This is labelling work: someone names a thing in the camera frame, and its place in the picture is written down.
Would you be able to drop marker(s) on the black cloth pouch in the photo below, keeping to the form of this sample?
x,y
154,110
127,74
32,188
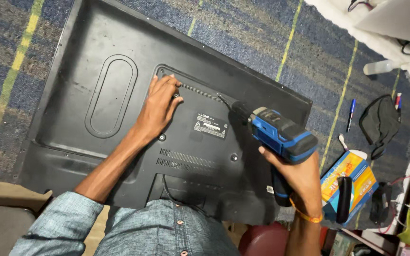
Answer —
x,y
379,124

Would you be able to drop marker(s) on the dark red stool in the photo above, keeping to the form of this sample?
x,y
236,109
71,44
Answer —
x,y
263,240

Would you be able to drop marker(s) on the black oblong case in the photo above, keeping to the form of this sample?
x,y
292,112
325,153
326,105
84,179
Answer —
x,y
343,199

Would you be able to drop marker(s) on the orange wristband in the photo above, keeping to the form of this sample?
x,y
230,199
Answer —
x,y
306,216

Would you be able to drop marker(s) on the black handheld meter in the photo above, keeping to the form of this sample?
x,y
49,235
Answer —
x,y
380,204

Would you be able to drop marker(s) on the grey seat cushion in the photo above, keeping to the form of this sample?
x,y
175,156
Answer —
x,y
2,231

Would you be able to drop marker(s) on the person's right hand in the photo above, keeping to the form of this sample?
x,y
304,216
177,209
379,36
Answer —
x,y
303,181

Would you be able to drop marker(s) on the colourful cardboard box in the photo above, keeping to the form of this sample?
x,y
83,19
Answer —
x,y
361,177

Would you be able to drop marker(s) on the person's left hand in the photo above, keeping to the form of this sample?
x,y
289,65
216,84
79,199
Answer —
x,y
157,106

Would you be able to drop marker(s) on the red and blue pen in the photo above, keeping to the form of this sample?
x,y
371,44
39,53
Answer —
x,y
398,101

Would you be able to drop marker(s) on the black television back panel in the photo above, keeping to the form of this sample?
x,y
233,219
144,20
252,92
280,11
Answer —
x,y
119,124

